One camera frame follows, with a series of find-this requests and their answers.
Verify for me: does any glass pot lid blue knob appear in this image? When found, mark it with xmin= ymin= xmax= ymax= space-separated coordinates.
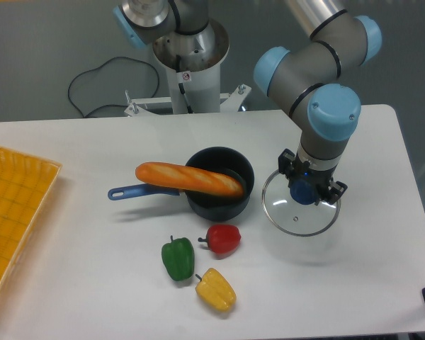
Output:
xmin=261 ymin=171 xmax=341 ymax=237

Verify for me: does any orange baguette bread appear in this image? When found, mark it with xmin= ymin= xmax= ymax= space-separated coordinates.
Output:
xmin=135 ymin=162 xmax=245 ymax=198

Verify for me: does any red bell pepper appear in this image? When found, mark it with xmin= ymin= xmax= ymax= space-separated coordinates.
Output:
xmin=198 ymin=224 xmax=242 ymax=255

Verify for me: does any yellow bell pepper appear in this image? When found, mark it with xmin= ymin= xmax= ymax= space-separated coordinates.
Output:
xmin=195 ymin=268 xmax=237 ymax=312

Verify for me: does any dark blue saucepan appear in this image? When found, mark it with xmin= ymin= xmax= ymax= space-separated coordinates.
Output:
xmin=108 ymin=147 xmax=254 ymax=222

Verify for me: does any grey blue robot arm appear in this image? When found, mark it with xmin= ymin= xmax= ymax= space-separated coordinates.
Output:
xmin=113 ymin=1 xmax=382 ymax=205

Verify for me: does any green bell pepper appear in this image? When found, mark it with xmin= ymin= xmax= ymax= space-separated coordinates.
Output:
xmin=161 ymin=236 xmax=195 ymax=282

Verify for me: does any yellow plastic basket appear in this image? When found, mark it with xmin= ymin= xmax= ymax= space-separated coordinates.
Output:
xmin=0 ymin=146 xmax=62 ymax=291

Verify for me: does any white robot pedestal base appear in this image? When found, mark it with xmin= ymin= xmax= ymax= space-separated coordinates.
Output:
xmin=124 ymin=19 xmax=251 ymax=117

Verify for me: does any black cable on floor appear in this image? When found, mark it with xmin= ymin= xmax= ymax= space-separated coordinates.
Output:
xmin=67 ymin=56 xmax=161 ymax=118

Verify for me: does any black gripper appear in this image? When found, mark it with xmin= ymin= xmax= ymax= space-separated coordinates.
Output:
xmin=278 ymin=148 xmax=348 ymax=204

